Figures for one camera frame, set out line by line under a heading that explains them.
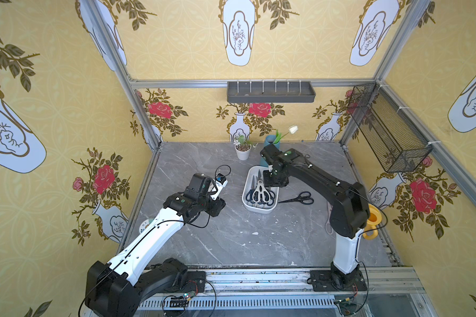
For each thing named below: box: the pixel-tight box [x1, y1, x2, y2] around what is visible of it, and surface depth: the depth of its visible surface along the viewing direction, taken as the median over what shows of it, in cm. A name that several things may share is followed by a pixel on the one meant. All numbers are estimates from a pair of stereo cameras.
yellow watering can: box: [362, 203, 383, 240], surface depth 80 cm
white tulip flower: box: [273, 125, 299, 144], surface depth 92 cm
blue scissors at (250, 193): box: [245, 175, 256, 204], surface depth 99 cm
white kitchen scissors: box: [251, 179, 271, 205], surface depth 95 cm
